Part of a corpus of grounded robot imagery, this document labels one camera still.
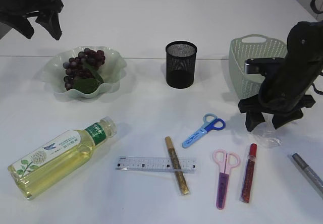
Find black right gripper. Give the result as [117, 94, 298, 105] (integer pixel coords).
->
[238, 82, 315, 132]

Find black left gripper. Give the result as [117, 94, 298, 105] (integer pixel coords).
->
[1, 0, 64, 40]

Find clear plastic sheet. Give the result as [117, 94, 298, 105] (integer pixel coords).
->
[252, 123, 282, 148]

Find pink purple scissors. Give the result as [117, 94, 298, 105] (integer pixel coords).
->
[212, 149, 240, 210]

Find purple grape bunch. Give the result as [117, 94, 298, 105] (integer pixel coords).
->
[63, 48, 106, 94]

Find jasmine tea bottle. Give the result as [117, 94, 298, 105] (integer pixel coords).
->
[8, 117, 117, 199]

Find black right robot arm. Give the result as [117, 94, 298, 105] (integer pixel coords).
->
[238, 21, 322, 132]

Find green woven plastic basket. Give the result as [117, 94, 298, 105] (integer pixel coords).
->
[229, 34, 310, 99]

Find red glitter glue pen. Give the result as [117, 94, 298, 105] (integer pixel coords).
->
[240, 143, 257, 203]

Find silver glitter glue pen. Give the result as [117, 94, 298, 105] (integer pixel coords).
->
[292, 153, 322, 196]

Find green wavy plate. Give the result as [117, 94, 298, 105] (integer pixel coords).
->
[40, 46, 127, 98]

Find black mesh pen holder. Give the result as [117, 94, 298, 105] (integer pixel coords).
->
[166, 41, 197, 89]

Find gold glitter glue pen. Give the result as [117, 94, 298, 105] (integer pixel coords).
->
[165, 136, 190, 195]

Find clear plastic ruler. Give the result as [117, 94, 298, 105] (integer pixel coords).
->
[114, 156, 198, 174]

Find blue scissors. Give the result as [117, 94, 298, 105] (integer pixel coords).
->
[182, 113, 226, 148]

